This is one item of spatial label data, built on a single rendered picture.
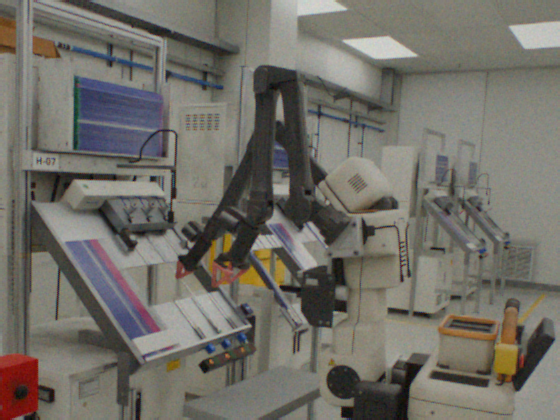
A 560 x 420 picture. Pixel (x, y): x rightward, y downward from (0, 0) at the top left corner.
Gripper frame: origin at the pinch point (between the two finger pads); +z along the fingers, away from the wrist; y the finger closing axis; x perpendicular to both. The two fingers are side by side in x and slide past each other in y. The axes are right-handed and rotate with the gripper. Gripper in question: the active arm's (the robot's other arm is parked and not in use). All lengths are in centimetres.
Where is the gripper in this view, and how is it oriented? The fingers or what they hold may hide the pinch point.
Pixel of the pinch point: (178, 276)
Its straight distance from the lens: 250.2
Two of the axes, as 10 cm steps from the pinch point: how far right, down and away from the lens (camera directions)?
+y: -5.4, 0.7, -8.4
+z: -5.6, 7.1, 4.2
